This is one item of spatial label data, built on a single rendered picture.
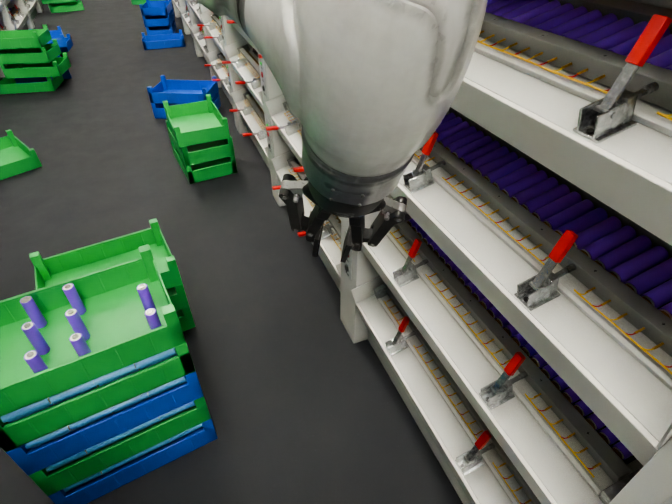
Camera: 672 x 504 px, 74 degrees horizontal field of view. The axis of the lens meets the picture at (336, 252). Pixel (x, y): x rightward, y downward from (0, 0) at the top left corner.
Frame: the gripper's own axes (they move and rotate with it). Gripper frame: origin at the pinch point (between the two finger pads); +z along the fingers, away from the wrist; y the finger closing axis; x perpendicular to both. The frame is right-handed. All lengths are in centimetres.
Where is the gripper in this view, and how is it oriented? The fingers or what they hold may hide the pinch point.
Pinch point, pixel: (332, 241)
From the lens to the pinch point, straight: 58.1
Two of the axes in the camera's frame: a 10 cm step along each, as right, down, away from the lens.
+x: 1.7, -9.3, 3.3
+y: 9.8, 1.9, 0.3
